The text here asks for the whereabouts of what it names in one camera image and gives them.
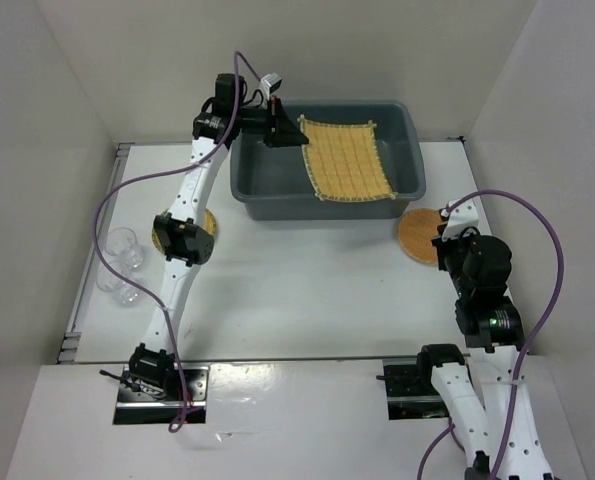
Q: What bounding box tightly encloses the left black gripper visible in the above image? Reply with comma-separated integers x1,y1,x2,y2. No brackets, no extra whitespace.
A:
235,95,309,148

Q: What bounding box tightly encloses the round orange woven tray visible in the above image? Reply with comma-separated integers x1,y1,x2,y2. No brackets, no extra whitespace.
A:
396,208,445,266

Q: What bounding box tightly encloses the rectangular woven bamboo mat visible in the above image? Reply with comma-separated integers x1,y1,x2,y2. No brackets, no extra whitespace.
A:
299,116,396,203

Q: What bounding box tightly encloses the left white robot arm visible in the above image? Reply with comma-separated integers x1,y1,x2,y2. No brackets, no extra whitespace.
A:
129,73,308,400

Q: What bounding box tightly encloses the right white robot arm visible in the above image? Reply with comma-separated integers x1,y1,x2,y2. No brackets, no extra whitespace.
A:
415,228,555,479

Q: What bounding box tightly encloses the round bamboo tray left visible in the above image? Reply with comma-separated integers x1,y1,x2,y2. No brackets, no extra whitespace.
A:
151,209,218,254

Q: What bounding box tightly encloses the clear plastic cup upper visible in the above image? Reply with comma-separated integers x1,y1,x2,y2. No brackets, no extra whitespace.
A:
104,227,144,270

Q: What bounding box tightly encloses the clear plastic cup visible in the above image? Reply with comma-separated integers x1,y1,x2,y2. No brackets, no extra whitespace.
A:
96,266,139,307
104,227,144,270

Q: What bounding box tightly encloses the clear plastic cup lower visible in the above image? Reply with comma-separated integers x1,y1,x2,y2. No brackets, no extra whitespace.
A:
96,266,139,307

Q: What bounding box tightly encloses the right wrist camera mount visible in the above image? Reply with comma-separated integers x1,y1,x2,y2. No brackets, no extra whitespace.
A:
439,199,479,242

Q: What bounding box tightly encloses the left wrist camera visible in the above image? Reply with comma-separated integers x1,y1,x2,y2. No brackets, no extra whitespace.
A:
259,73,283,104

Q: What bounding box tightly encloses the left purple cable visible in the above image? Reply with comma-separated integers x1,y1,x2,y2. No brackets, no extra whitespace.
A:
94,50,259,433

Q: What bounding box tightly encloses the purple cable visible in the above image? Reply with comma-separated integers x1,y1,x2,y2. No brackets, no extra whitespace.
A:
416,189,564,480
94,50,259,433

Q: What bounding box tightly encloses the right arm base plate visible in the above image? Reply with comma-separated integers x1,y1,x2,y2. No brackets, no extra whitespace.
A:
376,357,448,421

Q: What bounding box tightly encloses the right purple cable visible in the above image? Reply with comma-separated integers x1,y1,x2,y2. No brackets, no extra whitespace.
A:
416,189,564,480

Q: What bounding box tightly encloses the aluminium table rail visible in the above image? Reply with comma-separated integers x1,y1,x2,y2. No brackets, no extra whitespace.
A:
57,142,133,364

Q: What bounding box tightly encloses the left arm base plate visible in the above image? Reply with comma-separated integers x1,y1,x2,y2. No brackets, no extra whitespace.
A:
110,364,210,426

